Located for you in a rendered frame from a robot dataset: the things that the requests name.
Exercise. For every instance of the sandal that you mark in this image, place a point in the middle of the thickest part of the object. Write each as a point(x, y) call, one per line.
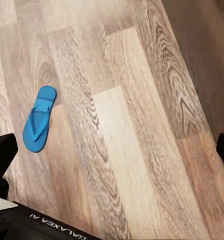
point(35, 131)

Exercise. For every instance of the bed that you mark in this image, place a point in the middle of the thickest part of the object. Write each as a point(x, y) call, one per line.
point(198, 26)

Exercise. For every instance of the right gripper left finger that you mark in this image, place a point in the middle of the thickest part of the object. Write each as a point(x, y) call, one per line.
point(8, 151)

